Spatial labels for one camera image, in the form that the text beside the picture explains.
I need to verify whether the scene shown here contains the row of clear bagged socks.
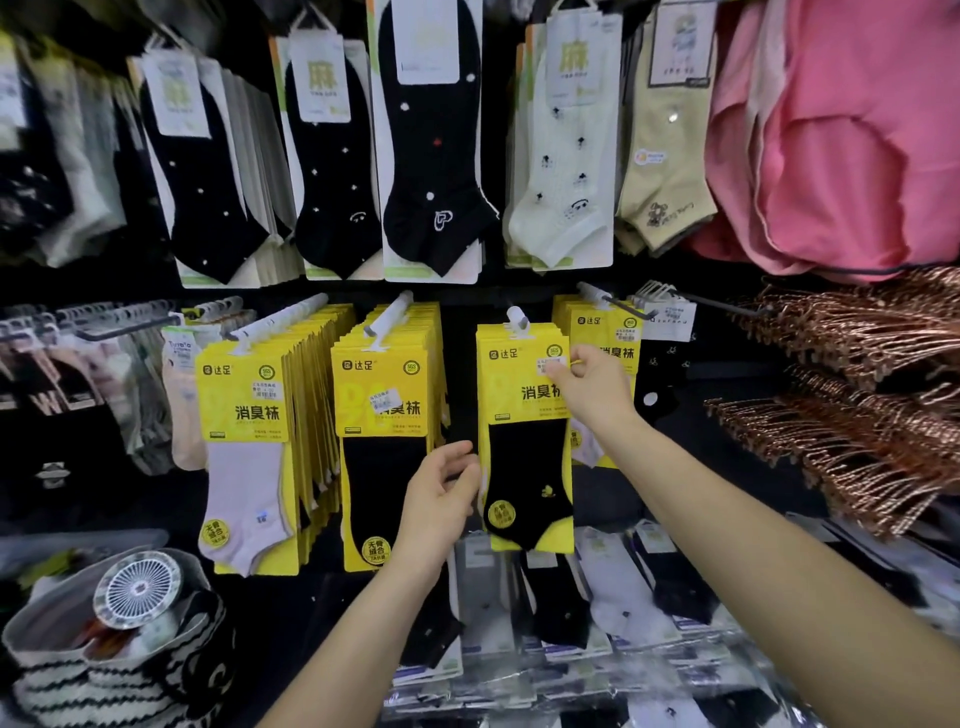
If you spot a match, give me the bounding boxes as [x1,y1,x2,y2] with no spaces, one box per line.
[382,513,960,728]

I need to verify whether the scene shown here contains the white handheld fan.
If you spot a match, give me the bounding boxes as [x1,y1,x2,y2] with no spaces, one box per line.
[93,551,184,630]

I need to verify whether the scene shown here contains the person's right hand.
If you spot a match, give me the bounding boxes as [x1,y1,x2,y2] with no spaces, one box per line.
[543,344,643,436]

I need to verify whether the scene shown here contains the clear price tag holder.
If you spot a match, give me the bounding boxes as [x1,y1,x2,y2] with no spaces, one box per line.
[643,299,699,343]

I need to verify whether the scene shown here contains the black white zigzag tote bag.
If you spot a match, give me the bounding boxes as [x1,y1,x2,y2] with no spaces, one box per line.
[0,547,238,728]

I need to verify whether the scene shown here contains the bunch of pastel sock packs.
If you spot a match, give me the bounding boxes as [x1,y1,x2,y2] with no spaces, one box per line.
[161,299,260,474]

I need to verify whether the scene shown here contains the black dotted sock white card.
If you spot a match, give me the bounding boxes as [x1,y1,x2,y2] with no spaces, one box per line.
[127,29,305,290]

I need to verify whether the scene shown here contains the beige sock pack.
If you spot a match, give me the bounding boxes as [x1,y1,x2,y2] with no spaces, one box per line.
[614,0,720,258]

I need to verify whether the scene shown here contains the bunch yellow sock packets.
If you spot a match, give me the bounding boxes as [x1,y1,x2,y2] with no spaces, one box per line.
[331,301,451,573]
[194,302,358,577]
[552,294,645,470]

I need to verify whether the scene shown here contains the white plastic bin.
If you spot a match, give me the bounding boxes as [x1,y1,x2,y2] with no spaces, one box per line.
[0,530,170,575]

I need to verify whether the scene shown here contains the cream dotted sock pack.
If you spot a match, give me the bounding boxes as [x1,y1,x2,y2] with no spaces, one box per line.
[503,11,624,273]

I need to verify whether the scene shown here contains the person's left forearm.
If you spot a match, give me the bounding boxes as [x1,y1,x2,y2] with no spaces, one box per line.
[258,554,451,728]

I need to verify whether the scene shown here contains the black dotted tall socks bunch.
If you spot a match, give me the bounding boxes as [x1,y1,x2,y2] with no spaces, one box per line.
[0,29,129,269]

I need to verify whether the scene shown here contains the yellow packet black sock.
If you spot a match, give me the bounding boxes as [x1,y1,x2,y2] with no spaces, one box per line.
[476,322,577,555]

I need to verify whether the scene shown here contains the heap of copper hangers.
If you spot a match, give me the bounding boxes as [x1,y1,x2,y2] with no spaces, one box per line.
[704,266,960,538]

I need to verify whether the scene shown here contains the person's left hand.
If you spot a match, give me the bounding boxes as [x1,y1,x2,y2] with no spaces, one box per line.
[389,440,483,579]

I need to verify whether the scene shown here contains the row black socks white cards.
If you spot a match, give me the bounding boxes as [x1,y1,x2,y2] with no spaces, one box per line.
[269,0,502,286]

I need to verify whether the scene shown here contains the row black socks peach cuffs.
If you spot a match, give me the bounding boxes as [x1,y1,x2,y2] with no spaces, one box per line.
[0,299,178,519]

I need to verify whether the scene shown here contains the pink garments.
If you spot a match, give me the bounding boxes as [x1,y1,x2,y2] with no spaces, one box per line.
[686,0,960,285]

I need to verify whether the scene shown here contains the person's right forearm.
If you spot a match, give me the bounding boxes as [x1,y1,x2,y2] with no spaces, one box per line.
[599,408,960,728]

